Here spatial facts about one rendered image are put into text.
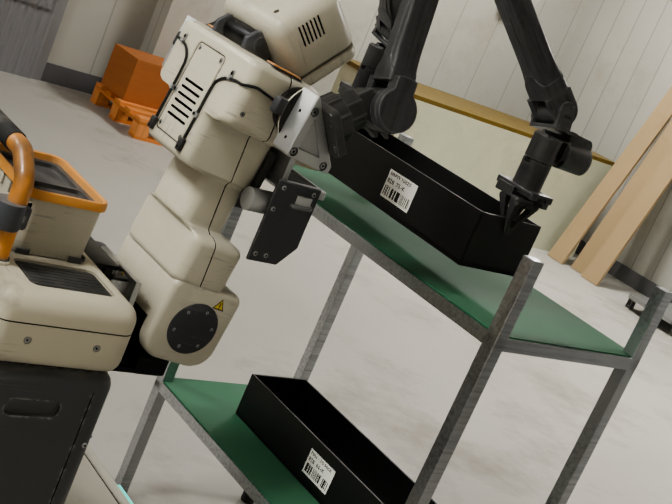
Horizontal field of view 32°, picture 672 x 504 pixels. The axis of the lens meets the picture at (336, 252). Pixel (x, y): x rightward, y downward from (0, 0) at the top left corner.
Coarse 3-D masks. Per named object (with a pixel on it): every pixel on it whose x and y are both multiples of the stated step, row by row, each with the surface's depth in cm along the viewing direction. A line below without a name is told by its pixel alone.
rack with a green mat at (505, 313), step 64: (384, 256) 234; (320, 320) 309; (512, 320) 209; (576, 320) 247; (640, 320) 236; (192, 384) 290; (128, 448) 292; (256, 448) 271; (448, 448) 215; (576, 448) 243
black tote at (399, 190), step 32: (352, 160) 250; (384, 160) 243; (416, 160) 260; (384, 192) 241; (416, 192) 234; (448, 192) 227; (480, 192) 243; (416, 224) 232; (448, 224) 226; (480, 224) 220; (448, 256) 224; (480, 256) 224; (512, 256) 229
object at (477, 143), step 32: (352, 64) 792; (416, 96) 757; (448, 96) 850; (416, 128) 769; (448, 128) 785; (480, 128) 802; (512, 128) 821; (448, 160) 798; (480, 160) 816; (512, 160) 835; (608, 160) 899; (544, 192) 869; (576, 192) 890; (544, 224) 886
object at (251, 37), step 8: (224, 16) 210; (232, 16) 211; (216, 24) 210; (224, 24) 210; (232, 24) 209; (240, 24) 208; (224, 32) 211; (232, 32) 208; (240, 32) 206; (248, 32) 205; (256, 32) 203; (232, 40) 209; (240, 40) 206; (248, 40) 202; (256, 40) 203; (264, 40) 204; (248, 48) 203; (256, 48) 204; (264, 48) 204; (264, 56) 205
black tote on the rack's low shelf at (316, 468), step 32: (256, 384) 280; (288, 384) 290; (256, 416) 278; (288, 416) 270; (320, 416) 286; (288, 448) 268; (320, 448) 260; (352, 448) 276; (320, 480) 258; (352, 480) 251; (384, 480) 267
